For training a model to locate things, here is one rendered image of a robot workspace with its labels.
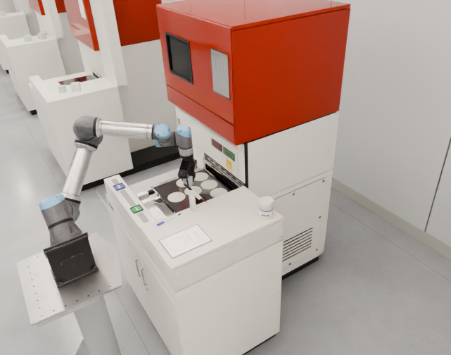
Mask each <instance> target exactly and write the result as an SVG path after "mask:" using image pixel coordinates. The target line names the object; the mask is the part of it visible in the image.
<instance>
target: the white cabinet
mask: <svg viewBox="0 0 451 355"><path fill-rule="evenodd" d="M106 199H107V202H108V208H109V211H110V216H111V219H112V222H113V227H114V231H115V236H116V239H117V244H118V247H119V250H120V255H121V259H122V264H123V267H124V270H125V275H126V278H127V281H128V283H129V284H130V286H131V288H132V289H133V291H134V293H135V295H136V296H137V298H138V300H139V301H140V303H141V305H142V306H143V308H144V310H145V312H146V313H147V315H148V317H149V318H150V320H151V322H152V324H153V325H154V327H155V328H156V330H157V332H158V334H159V335H160V337H161V339H162V340H163V342H164V344H165V346H166V347H167V349H168V351H169V352H170V354H171V355H245V354H247V353H248V352H250V351H252V350H253V349H255V348H256V347H258V346H260V345H261V344H263V343H265V342H266V341H267V340H270V339H271V338H273V337H274V336H276V333H278V332H279V327H280V309H281V274H282V256H283V240H282V239H281V240H279V241H278V242H275V243H273V244H271V245H269V246H268V247H265V248H264V249H261V250H259V251H257V252H255V253H254V254H251V255H250V256H247V257H245V258H244V259H241V260H240V261H237V262H235V263H233V264H231V265H229V266H227V267H225V268H223V269H221V270H219V271H217V272H215V273H213V274H211V275H209V276H207V277H205V278H203V279H201V280H199V281H197V282H195V283H193V284H191V285H189V286H187V287H185V288H183V289H181V290H179V291H177V292H174V291H173V290H172V288H171V287H170V286H169V284H168V283H167V281H166V280H165V278H164V277H163V275H162V274H161V273H160V271H159V270H158V268H157V267H156V266H155V264H154V262H153V261H152V260H151V258H150V257H149V255H148V254H147V253H146V251H145V250H144V249H143V248H142V247H141V245H140V243H139V242H138V241H137V239H136V238H135V236H134V235H133V234H132V232H131V231H130V229H129V228H128V227H127V225H126V224H125V222H124V220H123V219H122V218H121V217H120V215H119V213H118V212H117V211H116V210H115V208H114V206H113V205H112V204H111V202H110V201H109V199H108V197H106Z"/></svg>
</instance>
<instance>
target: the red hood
mask: <svg viewBox="0 0 451 355"><path fill-rule="evenodd" d="M156 10H157V17H158V27H159V33H160V43H161V49H162V55H163V65H164V71H165V81H166V87H167V97H168V101H170V102H172V103H173V104H174V105H175V106H177V107H179V108H180V109H181V110H183V111H185V112H186V113H188V114H189V115H190V116H192V117H194V118H195V119H196V120H198V121H200V122H201V123H202V124H204V125H205V126H207V127H208V128H210V129H211V130H213V131H214V132H216V133H217V134H219V135H220V136H222V137H223V138H225V139H226V140H228V141H229V142H231V143H232V144H233V145H235V146H238V145H240V144H243V143H246V142H249V141H252V140H254V139H258V138H261V137H264V136H266V135H270V134H272V133H275V132H278V131H281V130H284V129H286V128H289V127H293V126H295V125H299V124H301V123H304V122H307V121H309V120H313V119H315V118H319V117H322V116H325V115H327V114H330V113H333V112H336V111H339V107H340V100H341V88H342V81H343V69H344V63H345V51H346V44H347V38H348V26H349V19H350V4H347V3H342V2H337V1H329V0H183V1H175V2H170V3H164V4H156Z"/></svg>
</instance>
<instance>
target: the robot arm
mask: <svg viewBox="0 0 451 355"><path fill-rule="evenodd" d="M72 128H73V132H74V133H75V135H76V138H75V142H74V145H75V146H76V149H75V153H74V156H73V158H72V162H71V164H70V169H69V171H68V175H67V177H66V180H65V184H64V187H63V191H62V192H61V193H60V194H57V195H54V196H52V197H49V198H47V199H44V200H42V201H41V202H39V207H40V211H41V212H42V215H43V217H44V220H45V222H46V225H47V228H48V229H49V235H50V246H53V245H55V244H58V243H60V242H64V241H65V240H68V239H71V238H73V237H76V236H78V235H81V234H82V233H83V232H82V231H81V230H80V228H79V227H78V226H77V225H76V224H75V221H76V220H77V219H78V218H79V216H80V204H81V200H80V192H81V190H82V186H83V183H84V179H85V177H86V174H87V170H88V167H89V163H90V160H91V157H92V154H93V152H95V151H96V150H97V148H98V145H99V144H100V143H101V142H102V140H103V136H104V135H106V136H114V137H130V138H138V139H154V142H155V146H156V147H170V146H177V145H178V146H179V148H178V150H179V154H180V157H181V158H182V162H181V165H180V167H179V172H178V177H179V178H181V179H182V181H183V182H184V183H185V184H186V185H188V186H189V187H191V186H192V185H193V182H194V179H195V177H196V174H195V171H194V170H195V167H196V169H197V160H195V159H193V144H192V134H191V128H190V127H189V126H187V125H181V126H179V127H178V128H177V130H176V131H173V132H171V129H170V127H169V126H168V125H167V124H165V123H159V124H157V125H153V124H145V123H130V122H122V121H114V120H102V119H101V118H100V117H91V116H82V117H80V118H78V119H77V120H76V121H75V122H74V124H73V127H72ZM188 179H189V181H188ZM188 182H189V183H188Z"/></svg>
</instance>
